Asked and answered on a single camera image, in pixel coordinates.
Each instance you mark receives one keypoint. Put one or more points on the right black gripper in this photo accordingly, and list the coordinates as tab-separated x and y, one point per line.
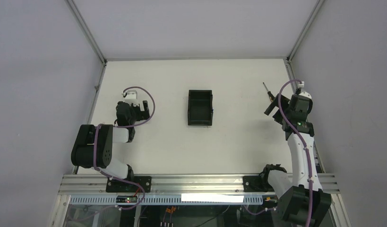
277	104

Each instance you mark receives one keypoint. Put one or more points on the black plastic bin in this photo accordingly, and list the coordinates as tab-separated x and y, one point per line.
200	108

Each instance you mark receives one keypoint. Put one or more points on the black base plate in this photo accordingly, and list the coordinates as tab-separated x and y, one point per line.
117	186
255	184

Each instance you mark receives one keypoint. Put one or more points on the aluminium frame rail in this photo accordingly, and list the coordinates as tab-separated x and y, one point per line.
96	184

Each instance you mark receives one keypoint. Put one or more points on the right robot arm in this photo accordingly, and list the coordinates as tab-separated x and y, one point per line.
301	199

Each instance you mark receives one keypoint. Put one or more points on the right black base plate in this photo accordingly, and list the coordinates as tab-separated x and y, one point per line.
255	184

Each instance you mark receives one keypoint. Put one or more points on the white label strip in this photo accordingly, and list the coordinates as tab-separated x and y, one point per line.
202	197

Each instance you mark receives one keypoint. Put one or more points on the small green circuit board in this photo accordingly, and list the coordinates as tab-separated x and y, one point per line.
126	199

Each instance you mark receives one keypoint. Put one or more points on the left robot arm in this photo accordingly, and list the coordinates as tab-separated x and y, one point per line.
93	144

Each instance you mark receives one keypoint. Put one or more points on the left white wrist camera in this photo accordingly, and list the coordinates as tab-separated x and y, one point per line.
131	97

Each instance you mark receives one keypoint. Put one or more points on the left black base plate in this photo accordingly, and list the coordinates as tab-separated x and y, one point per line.
117	186

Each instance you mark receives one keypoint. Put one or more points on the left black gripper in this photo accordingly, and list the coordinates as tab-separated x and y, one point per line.
141	111

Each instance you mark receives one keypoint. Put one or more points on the black handled screwdriver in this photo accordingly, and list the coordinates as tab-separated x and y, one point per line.
268	91

